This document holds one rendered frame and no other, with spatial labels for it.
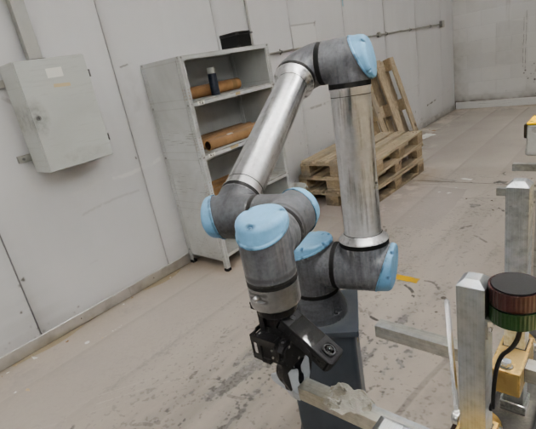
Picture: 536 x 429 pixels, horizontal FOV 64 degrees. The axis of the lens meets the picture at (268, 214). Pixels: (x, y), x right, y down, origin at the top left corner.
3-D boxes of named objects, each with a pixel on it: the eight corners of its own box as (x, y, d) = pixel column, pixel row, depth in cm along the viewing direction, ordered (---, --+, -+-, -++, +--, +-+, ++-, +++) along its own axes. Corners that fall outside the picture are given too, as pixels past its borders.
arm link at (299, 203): (267, 185, 88) (239, 207, 78) (321, 183, 83) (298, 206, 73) (275, 226, 92) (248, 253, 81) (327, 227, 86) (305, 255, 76)
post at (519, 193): (502, 409, 86) (505, 182, 70) (507, 397, 89) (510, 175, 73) (522, 416, 84) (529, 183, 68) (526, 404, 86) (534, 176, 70)
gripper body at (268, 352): (278, 338, 86) (268, 286, 82) (314, 351, 80) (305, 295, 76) (253, 361, 81) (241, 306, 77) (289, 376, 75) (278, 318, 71)
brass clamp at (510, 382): (485, 387, 79) (484, 365, 77) (504, 346, 88) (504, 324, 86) (523, 400, 75) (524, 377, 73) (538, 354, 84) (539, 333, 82)
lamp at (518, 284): (482, 425, 59) (481, 288, 52) (493, 398, 63) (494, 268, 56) (532, 443, 55) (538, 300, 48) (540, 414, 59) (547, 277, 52)
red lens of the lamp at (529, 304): (481, 306, 52) (481, 291, 52) (495, 283, 56) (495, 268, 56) (538, 318, 48) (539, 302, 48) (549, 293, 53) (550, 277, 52)
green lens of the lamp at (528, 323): (481, 323, 53) (481, 308, 52) (495, 300, 57) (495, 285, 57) (538, 337, 49) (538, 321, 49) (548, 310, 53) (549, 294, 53)
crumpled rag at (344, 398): (315, 404, 74) (313, 394, 73) (336, 380, 79) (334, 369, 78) (361, 426, 68) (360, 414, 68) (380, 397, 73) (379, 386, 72)
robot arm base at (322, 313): (289, 328, 141) (284, 301, 137) (296, 296, 158) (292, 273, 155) (347, 325, 136) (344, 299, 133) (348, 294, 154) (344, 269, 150)
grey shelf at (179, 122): (191, 261, 352) (139, 65, 301) (261, 220, 413) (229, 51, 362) (228, 271, 323) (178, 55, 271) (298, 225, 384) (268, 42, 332)
